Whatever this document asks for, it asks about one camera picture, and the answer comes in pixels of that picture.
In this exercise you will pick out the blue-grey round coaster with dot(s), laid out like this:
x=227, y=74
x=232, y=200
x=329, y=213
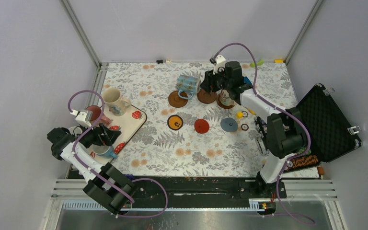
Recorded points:
x=229, y=125

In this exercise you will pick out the red round coaster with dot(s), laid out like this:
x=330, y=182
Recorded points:
x=201, y=126

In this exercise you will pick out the brown wooden coaster top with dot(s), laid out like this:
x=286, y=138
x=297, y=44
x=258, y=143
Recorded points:
x=176, y=101

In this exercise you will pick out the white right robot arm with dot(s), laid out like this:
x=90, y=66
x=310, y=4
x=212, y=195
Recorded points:
x=284, y=133

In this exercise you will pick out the cream mug far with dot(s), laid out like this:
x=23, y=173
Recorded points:
x=116, y=103

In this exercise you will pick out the white mushroom pattern tray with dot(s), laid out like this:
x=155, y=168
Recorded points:
x=129, y=124

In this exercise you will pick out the floral tablecloth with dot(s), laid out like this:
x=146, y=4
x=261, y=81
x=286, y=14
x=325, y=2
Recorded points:
x=156, y=150

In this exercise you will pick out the yellow black-rimmed coaster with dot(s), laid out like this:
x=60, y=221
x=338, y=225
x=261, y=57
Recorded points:
x=175, y=122

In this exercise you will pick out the blue mug yellow inside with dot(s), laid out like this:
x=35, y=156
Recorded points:
x=187, y=86

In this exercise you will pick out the green plastic block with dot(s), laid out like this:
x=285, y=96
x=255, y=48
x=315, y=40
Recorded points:
x=258, y=63

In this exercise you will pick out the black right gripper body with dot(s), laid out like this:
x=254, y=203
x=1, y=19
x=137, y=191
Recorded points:
x=217, y=81

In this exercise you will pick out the cream mug with handle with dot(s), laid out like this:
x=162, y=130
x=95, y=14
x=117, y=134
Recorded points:
x=225, y=98

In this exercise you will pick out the pink mug dark rim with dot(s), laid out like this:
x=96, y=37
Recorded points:
x=96, y=110

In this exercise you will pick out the pink mug white inside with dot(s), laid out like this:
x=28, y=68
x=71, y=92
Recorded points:
x=76, y=130

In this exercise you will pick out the small ring poker chip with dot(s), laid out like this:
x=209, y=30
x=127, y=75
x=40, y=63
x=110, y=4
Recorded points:
x=244, y=127

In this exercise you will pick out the brown wooden coaster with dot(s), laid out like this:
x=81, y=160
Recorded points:
x=176, y=101
x=206, y=97
x=220, y=104

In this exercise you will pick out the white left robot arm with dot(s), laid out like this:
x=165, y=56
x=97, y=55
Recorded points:
x=105, y=184

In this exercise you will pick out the blue toy brick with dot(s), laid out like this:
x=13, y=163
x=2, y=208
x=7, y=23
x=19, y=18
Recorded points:
x=249, y=81

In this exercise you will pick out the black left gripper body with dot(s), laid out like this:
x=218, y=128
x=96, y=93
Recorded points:
x=91, y=136

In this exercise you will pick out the small yellow toy cube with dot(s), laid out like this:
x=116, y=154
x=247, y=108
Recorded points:
x=239, y=115

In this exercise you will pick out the black poker chip case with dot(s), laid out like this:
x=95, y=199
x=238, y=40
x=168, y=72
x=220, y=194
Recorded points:
x=331, y=134

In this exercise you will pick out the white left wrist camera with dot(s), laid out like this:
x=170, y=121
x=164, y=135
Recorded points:
x=83, y=118

